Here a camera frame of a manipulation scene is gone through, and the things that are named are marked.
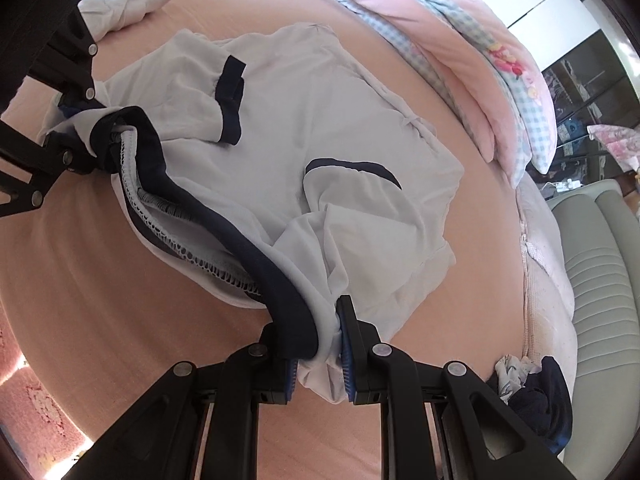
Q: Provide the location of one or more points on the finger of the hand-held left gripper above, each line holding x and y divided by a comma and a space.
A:
60, 165
82, 75

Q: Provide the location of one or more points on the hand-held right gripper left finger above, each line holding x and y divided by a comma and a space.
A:
293, 382

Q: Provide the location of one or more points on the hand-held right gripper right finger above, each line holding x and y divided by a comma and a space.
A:
346, 375

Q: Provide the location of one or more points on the white shirt with navy trim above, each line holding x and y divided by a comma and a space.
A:
325, 110

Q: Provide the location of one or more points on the crumpled white garment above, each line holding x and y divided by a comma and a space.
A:
125, 0

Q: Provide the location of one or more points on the pink bed sheet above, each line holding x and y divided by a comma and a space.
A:
125, 285

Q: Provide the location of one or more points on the frilly navy striped dress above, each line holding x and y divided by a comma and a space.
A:
512, 375

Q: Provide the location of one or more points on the navy blue satin garment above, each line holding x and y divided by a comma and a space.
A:
545, 405

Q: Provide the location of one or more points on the pink fluffy rug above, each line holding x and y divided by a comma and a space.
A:
35, 400

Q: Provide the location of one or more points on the grey padded headboard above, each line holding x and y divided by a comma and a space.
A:
605, 285

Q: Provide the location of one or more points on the pink checked quilt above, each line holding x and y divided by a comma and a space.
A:
440, 35

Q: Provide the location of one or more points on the dark glass cabinet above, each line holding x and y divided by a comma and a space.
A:
590, 90

